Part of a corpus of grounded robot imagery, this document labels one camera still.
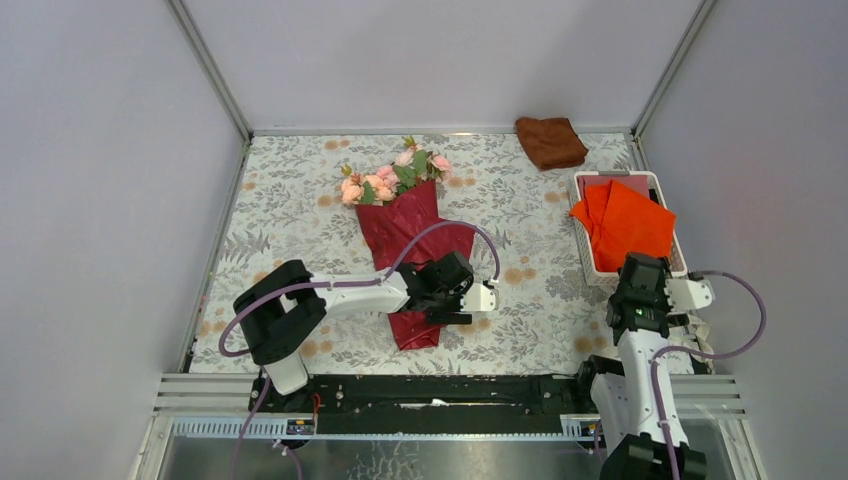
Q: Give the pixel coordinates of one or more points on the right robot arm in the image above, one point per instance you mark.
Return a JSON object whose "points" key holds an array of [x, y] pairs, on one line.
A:
{"points": [[639, 421]]}

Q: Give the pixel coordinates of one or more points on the white plastic basket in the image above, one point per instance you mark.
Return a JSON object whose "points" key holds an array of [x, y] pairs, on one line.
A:
{"points": [[677, 263]]}

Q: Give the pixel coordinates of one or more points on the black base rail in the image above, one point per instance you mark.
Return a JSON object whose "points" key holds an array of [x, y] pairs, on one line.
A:
{"points": [[431, 404]]}

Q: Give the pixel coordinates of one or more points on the pink fake flower bouquet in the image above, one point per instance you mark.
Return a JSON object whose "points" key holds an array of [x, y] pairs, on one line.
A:
{"points": [[412, 167]]}

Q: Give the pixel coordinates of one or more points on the brown folded cloth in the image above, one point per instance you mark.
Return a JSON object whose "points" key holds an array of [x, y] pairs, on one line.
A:
{"points": [[550, 143]]}

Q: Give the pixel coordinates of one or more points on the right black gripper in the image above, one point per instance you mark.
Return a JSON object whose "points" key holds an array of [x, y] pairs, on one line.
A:
{"points": [[673, 319]]}

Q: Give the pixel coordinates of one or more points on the orange cloth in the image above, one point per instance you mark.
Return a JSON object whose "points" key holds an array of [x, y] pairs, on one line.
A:
{"points": [[619, 221]]}

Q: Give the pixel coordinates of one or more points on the cream printed ribbon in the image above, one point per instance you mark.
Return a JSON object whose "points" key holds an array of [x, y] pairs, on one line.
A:
{"points": [[696, 339]]}

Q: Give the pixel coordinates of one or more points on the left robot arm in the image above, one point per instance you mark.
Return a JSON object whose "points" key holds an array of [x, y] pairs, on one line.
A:
{"points": [[280, 312]]}

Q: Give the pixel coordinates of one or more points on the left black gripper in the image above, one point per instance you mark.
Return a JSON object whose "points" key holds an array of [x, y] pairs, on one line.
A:
{"points": [[442, 317]]}

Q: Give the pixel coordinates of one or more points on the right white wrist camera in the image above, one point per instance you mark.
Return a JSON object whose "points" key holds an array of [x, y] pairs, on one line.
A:
{"points": [[685, 295]]}

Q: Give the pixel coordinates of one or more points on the floral tablecloth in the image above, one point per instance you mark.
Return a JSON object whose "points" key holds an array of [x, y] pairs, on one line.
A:
{"points": [[289, 207]]}

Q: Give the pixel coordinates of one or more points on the dark red wrapping paper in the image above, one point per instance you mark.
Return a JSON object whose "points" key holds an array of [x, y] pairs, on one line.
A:
{"points": [[388, 231]]}

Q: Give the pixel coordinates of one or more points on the dark red paper in basket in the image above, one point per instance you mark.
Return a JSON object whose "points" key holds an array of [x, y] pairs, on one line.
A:
{"points": [[637, 183]]}

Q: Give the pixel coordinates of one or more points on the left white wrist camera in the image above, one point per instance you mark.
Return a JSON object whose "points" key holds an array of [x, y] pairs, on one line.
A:
{"points": [[479, 297]]}

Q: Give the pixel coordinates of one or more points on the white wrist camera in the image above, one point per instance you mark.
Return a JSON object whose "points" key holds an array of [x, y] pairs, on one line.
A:
{"points": [[685, 295], [479, 297]]}

